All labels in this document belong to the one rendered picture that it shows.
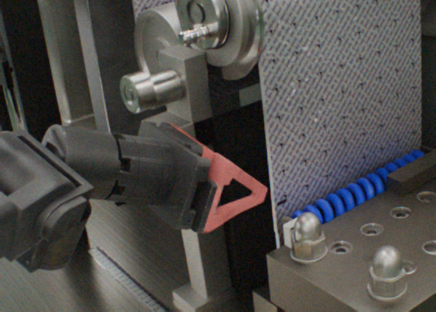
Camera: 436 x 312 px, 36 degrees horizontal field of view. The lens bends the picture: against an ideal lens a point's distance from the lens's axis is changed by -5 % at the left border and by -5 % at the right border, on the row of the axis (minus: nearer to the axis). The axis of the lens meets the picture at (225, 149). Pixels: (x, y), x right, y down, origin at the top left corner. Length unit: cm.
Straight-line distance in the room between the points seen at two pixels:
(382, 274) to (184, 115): 27
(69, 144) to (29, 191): 8
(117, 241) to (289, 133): 38
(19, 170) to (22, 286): 47
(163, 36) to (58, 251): 31
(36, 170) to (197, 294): 39
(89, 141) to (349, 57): 31
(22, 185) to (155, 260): 47
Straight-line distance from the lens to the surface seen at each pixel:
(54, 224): 49
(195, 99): 72
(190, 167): 58
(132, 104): 70
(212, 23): 66
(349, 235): 71
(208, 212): 59
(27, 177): 49
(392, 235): 70
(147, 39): 84
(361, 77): 76
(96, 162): 55
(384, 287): 61
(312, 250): 66
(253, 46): 65
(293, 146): 71
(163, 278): 90
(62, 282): 94
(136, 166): 57
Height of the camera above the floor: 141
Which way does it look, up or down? 25 degrees down
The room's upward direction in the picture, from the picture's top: 7 degrees counter-clockwise
